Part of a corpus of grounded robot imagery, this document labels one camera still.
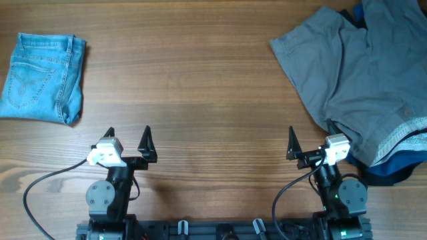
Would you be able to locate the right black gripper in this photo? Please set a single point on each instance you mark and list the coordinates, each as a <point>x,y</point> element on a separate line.
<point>310,158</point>

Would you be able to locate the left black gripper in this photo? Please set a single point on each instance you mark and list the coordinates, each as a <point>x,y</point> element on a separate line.
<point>132,160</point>

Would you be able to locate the grey shorts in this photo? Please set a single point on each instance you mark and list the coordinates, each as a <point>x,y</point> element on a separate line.
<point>371,81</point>

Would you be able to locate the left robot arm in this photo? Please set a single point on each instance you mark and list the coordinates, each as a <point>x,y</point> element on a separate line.
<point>108,199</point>

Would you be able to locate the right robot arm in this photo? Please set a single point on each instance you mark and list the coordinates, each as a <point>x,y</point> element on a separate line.
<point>343,197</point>

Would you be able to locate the dark navy garment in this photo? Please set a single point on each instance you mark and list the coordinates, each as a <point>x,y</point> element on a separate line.
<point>375,180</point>

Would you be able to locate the blue garment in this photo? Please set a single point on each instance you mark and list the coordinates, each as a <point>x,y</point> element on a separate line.
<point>409,153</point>

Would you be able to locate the folded blue denim jeans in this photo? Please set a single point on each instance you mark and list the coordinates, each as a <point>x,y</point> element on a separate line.
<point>43,81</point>

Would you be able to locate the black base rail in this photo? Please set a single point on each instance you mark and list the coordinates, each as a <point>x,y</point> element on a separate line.
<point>227,230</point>

